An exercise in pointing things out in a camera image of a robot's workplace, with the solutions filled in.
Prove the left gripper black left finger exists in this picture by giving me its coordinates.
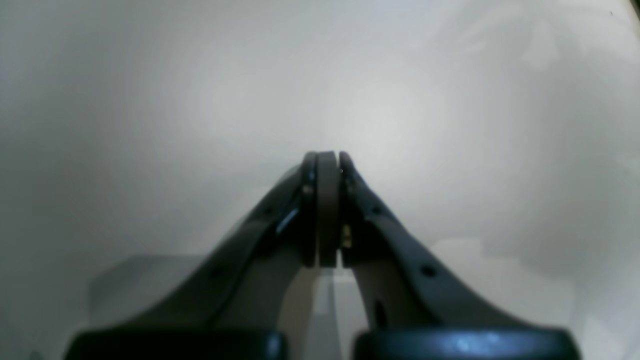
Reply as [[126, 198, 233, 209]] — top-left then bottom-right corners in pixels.
[[65, 152, 319, 360]]

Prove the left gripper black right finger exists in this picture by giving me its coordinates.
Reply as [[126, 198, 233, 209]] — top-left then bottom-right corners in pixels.
[[339, 152, 582, 360]]

